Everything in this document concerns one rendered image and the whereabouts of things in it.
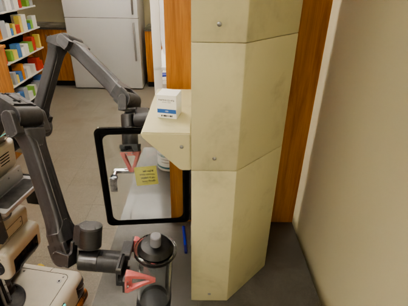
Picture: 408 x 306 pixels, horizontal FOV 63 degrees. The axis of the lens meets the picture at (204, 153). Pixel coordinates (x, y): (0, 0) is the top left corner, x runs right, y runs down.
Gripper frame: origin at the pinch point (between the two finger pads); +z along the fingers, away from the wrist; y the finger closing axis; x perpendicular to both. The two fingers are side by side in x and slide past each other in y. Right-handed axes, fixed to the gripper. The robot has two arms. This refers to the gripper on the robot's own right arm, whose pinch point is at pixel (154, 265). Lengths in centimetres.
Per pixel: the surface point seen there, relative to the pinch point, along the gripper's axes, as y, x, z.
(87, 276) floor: 90, 123, -53
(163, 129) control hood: 8.3, -36.5, -0.5
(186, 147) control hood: 6.0, -33.6, 5.4
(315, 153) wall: 41, -16, 51
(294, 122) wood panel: 43, -26, 41
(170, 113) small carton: 14.5, -37.7, 0.5
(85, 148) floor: 272, 134, -112
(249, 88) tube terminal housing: 8, -48, 18
